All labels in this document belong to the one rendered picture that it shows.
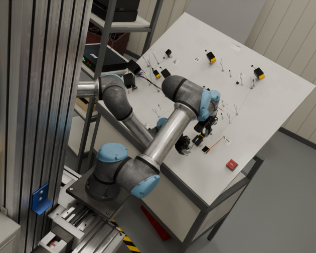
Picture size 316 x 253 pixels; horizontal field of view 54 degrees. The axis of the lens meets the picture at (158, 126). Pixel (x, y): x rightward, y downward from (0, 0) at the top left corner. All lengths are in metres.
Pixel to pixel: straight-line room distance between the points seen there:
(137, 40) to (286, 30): 2.43
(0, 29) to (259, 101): 1.68
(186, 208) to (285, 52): 3.30
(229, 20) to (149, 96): 2.57
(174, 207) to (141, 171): 1.06
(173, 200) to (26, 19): 1.68
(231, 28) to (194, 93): 3.37
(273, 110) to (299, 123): 3.11
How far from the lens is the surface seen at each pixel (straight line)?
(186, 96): 1.29
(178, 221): 2.24
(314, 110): 5.13
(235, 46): 2.39
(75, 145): 2.99
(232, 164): 1.96
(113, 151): 1.22
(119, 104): 1.45
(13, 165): 1.00
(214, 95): 1.75
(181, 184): 2.02
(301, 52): 4.89
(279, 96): 2.16
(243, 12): 4.63
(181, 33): 2.55
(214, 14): 4.68
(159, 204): 2.31
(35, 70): 0.85
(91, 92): 1.55
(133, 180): 1.18
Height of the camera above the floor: 2.18
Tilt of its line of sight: 33 degrees down
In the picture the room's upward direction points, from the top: 20 degrees clockwise
